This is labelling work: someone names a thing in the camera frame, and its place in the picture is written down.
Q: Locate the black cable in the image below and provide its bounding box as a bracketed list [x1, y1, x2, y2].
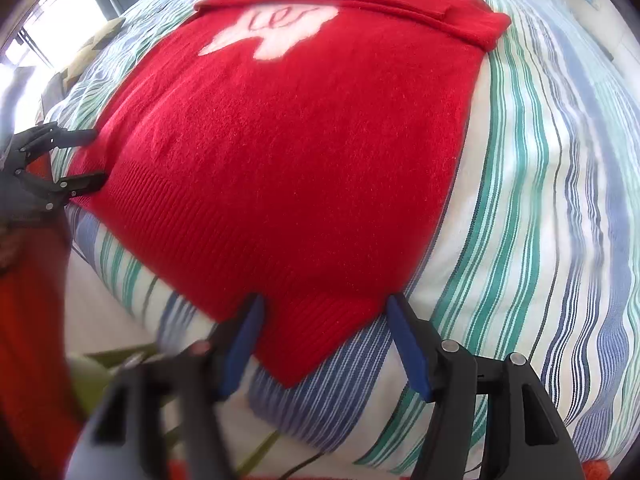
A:
[278, 450, 327, 480]

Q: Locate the person's red orange clothing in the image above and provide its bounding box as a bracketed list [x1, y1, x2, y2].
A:
[1, 211, 84, 479]

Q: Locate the patterned beige cushion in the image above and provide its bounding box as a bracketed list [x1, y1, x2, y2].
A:
[60, 16, 126, 94]

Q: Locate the red sweater with white rabbit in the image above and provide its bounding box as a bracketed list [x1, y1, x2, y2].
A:
[70, 0, 511, 387]

